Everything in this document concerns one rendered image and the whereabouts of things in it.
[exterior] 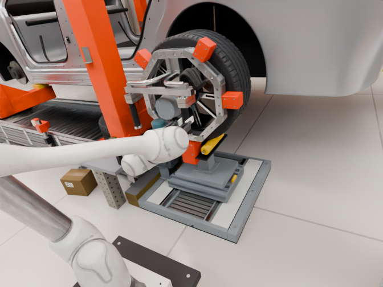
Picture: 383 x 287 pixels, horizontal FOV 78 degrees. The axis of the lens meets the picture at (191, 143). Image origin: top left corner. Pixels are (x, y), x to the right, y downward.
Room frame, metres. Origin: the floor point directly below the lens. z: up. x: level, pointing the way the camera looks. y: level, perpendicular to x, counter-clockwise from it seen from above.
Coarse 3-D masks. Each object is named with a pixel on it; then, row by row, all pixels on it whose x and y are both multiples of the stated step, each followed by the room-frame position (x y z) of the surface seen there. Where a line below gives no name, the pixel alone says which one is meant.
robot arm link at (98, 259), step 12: (96, 240) 0.62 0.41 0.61; (84, 252) 0.57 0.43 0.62; (96, 252) 0.56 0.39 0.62; (108, 252) 0.57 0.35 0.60; (72, 264) 0.59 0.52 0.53; (84, 264) 0.52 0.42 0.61; (96, 264) 0.52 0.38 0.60; (108, 264) 0.53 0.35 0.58; (120, 264) 0.56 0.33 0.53; (84, 276) 0.50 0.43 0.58; (96, 276) 0.50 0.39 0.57; (108, 276) 0.51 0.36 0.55; (120, 276) 0.53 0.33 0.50
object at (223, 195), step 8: (240, 168) 1.51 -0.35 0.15; (232, 176) 1.43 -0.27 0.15; (240, 176) 1.44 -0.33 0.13; (168, 184) 1.50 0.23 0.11; (176, 184) 1.45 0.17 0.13; (184, 184) 1.41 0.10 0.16; (192, 184) 1.41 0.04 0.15; (200, 184) 1.39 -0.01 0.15; (232, 184) 1.31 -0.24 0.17; (192, 192) 1.37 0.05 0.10; (200, 192) 1.33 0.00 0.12; (208, 192) 1.29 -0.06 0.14; (216, 192) 1.26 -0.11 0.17; (224, 192) 1.26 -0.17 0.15; (232, 192) 1.30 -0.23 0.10; (224, 200) 1.22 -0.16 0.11
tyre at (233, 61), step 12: (180, 36) 1.39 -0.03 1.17; (192, 36) 1.36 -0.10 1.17; (204, 36) 1.38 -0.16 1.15; (216, 36) 1.43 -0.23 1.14; (156, 48) 1.49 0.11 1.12; (168, 48) 1.44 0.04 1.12; (216, 48) 1.29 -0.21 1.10; (228, 48) 1.36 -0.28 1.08; (216, 60) 1.27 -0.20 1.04; (228, 60) 1.27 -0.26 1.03; (240, 60) 1.36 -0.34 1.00; (228, 72) 1.24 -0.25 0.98; (240, 72) 1.29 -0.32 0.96; (228, 84) 1.24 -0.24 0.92; (240, 84) 1.25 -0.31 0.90; (240, 108) 1.27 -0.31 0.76; (228, 120) 1.25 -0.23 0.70; (216, 132) 1.30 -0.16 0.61
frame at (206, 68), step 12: (180, 48) 1.34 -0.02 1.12; (192, 48) 1.29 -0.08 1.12; (156, 60) 1.39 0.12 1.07; (192, 60) 1.26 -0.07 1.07; (144, 72) 1.45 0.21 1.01; (204, 72) 1.22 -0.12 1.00; (216, 72) 1.23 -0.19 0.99; (216, 84) 1.19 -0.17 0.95; (144, 96) 1.48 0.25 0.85; (216, 96) 1.19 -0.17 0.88; (216, 108) 1.20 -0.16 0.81; (168, 120) 1.46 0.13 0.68; (216, 120) 1.20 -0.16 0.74; (204, 132) 1.25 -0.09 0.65
